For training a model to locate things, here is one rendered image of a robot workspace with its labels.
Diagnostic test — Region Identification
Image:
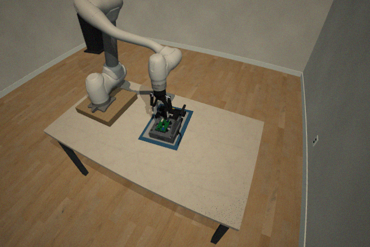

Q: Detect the green circuit board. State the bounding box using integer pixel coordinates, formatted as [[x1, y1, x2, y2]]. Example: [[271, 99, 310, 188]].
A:
[[156, 119, 170, 132]]

